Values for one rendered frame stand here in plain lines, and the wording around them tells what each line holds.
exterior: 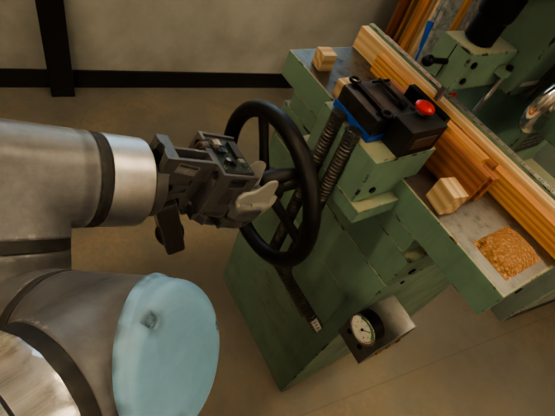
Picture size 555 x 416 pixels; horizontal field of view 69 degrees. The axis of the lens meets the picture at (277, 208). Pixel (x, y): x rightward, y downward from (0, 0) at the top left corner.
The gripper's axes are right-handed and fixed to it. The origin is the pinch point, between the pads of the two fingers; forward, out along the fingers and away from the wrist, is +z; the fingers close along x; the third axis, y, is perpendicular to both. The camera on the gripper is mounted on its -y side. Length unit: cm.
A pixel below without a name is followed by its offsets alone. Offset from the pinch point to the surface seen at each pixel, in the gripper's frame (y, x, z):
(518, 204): 17.5, -16.0, 35.4
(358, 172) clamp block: 8.6, -1.9, 11.9
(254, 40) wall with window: -25, 135, 101
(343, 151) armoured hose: 9.7, 1.2, 10.0
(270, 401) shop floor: -76, -14, 50
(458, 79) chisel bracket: 25.8, 4.2, 28.6
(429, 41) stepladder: 25, 58, 103
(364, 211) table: 4.0, -5.7, 15.4
